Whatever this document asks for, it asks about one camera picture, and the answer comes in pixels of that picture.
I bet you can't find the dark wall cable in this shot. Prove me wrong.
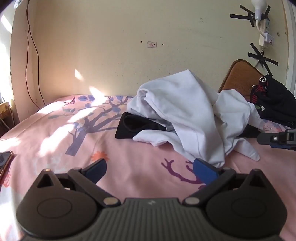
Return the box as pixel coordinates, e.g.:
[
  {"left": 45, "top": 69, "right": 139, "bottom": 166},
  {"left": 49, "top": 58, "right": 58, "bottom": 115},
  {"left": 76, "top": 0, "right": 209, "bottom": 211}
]
[{"left": 25, "top": 0, "right": 46, "bottom": 109}]

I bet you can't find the white power strip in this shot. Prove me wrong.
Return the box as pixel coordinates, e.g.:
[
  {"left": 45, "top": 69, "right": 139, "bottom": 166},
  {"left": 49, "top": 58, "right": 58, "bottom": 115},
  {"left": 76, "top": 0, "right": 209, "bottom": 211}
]
[{"left": 258, "top": 19, "right": 271, "bottom": 47}]

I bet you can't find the white plug adapter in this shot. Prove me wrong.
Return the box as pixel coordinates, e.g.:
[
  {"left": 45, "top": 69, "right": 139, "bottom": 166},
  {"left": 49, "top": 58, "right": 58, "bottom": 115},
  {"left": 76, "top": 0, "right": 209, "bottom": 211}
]
[{"left": 264, "top": 32, "right": 275, "bottom": 46}]

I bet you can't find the white shirt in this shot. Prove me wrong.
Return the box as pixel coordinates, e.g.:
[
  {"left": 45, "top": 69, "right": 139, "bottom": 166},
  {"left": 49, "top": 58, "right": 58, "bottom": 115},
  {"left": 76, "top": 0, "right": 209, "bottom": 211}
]
[{"left": 127, "top": 69, "right": 265, "bottom": 168}]

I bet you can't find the black patterned clothes pile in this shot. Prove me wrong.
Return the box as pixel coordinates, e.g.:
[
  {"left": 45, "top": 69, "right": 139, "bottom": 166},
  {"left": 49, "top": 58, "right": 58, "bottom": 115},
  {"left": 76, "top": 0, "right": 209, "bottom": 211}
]
[{"left": 250, "top": 74, "right": 296, "bottom": 129}]

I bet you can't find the smartphone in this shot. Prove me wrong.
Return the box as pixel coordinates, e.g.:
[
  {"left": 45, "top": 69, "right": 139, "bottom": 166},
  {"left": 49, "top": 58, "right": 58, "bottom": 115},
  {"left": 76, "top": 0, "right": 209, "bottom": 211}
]
[{"left": 0, "top": 151, "right": 15, "bottom": 184}]

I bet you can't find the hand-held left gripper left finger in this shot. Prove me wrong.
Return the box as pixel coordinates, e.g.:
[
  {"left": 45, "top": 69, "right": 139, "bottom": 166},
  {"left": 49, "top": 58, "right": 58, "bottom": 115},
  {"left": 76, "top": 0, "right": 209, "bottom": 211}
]
[{"left": 36, "top": 158, "right": 121, "bottom": 208}]

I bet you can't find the pink floral bed sheet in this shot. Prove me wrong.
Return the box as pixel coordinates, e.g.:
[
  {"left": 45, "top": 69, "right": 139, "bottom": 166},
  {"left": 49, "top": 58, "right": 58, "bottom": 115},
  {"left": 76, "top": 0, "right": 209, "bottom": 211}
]
[{"left": 0, "top": 94, "right": 296, "bottom": 232}]

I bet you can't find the black tape cross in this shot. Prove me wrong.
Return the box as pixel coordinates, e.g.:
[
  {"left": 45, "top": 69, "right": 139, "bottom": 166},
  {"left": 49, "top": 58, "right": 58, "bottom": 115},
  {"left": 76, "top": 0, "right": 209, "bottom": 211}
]
[
  {"left": 248, "top": 43, "right": 279, "bottom": 77},
  {"left": 230, "top": 4, "right": 271, "bottom": 28}
]

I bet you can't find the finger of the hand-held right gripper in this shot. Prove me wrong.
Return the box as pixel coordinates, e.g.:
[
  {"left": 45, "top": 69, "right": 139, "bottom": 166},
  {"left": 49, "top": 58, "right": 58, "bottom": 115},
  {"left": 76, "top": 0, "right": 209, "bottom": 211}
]
[{"left": 257, "top": 132, "right": 287, "bottom": 149}]

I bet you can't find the black garment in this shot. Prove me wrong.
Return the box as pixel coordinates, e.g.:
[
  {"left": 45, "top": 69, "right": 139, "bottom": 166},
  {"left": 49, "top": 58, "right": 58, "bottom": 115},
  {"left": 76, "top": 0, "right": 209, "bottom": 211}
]
[{"left": 115, "top": 112, "right": 167, "bottom": 140}]

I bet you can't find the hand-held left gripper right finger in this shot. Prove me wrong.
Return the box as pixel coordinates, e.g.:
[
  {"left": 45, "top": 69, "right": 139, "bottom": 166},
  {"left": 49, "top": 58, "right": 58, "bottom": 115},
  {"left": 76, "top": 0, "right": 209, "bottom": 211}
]
[{"left": 182, "top": 158, "right": 265, "bottom": 206}]

